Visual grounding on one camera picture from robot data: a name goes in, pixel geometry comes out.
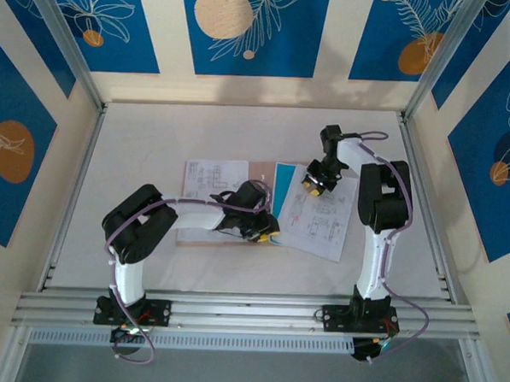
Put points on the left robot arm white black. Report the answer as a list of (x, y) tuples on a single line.
[(138, 223)]

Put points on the blue sheet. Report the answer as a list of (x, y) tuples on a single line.
[(283, 179)]

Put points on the black controller box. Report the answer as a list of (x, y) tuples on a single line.
[(368, 349)]

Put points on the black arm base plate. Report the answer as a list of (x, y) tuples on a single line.
[(159, 312), (338, 318)]

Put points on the aluminium frame post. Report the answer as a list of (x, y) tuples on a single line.
[(441, 59), (66, 40)]

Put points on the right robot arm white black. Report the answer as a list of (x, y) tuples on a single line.
[(378, 206)]

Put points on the aluminium mounting rail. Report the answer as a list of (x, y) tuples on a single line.
[(248, 310)]

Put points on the aluminium side rail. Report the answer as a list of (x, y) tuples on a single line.
[(411, 139), (90, 156)]

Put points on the printed drawing sheet red stamp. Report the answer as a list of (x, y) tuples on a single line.
[(317, 228)]

